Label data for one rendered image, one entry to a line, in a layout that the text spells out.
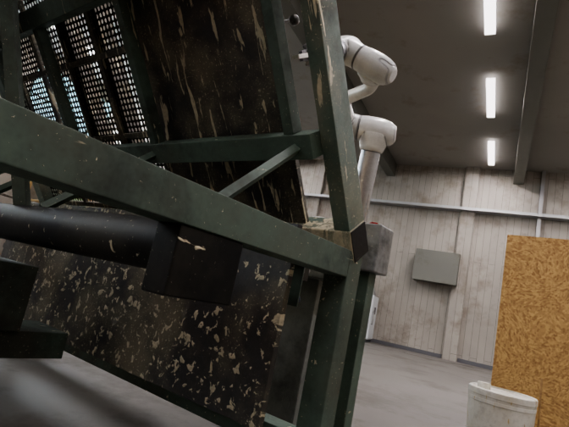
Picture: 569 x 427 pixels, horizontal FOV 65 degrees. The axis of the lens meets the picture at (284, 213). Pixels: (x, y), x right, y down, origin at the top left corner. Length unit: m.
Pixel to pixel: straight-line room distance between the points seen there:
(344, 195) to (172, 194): 0.68
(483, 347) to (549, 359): 7.47
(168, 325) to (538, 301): 2.14
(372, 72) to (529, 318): 1.81
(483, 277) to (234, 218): 9.67
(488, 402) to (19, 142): 2.14
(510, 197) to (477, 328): 2.92
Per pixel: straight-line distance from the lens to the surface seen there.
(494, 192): 10.93
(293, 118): 1.43
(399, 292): 10.67
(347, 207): 1.45
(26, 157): 0.77
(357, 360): 1.73
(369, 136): 2.31
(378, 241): 1.68
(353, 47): 1.89
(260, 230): 1.10
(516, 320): 3.03
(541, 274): 3.05
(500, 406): 2.38
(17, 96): 1.83
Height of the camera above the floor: 0.60
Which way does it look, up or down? 10 degrees up
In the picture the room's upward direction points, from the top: 12 degrees clockwise
